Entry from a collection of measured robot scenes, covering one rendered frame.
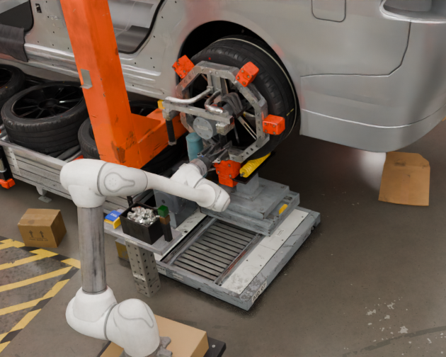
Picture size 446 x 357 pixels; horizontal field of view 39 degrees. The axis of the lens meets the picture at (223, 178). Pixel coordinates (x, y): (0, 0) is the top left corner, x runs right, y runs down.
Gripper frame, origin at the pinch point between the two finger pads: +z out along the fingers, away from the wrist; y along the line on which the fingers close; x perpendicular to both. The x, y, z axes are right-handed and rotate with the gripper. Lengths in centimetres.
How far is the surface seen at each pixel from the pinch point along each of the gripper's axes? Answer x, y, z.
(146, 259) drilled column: -57, -30, -40
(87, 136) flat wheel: -33, -117, 13
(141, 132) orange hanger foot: -12, -62, 6
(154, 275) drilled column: -72, -30, -36
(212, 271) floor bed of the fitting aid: -77, -8, -14
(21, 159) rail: -51, -164, -8
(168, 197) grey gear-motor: -47, -44, -1
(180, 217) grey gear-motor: -74, -51, 14
